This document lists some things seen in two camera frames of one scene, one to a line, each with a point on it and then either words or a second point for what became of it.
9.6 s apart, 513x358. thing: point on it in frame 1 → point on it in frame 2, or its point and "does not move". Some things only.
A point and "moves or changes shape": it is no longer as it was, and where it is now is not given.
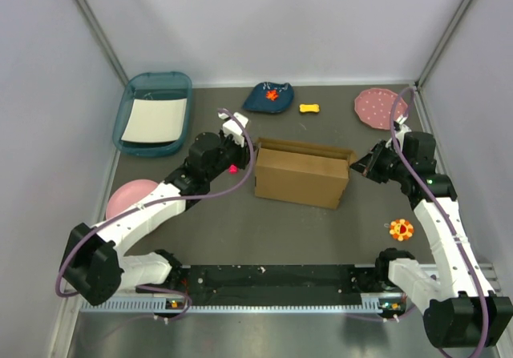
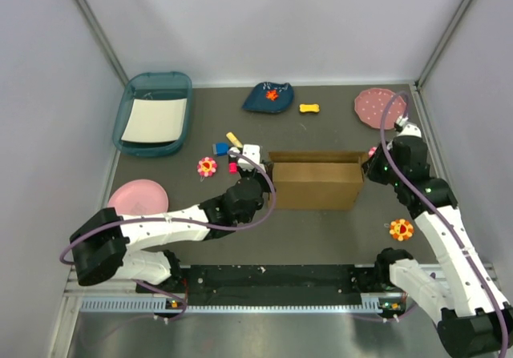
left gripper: [244, 153] → [268, 170]
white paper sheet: [156, 120] does not move
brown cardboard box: [301, 173] moves or changes shape
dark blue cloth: [270, 98] does not move
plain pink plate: [127, 195] does not move
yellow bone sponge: [309, 107] does not move
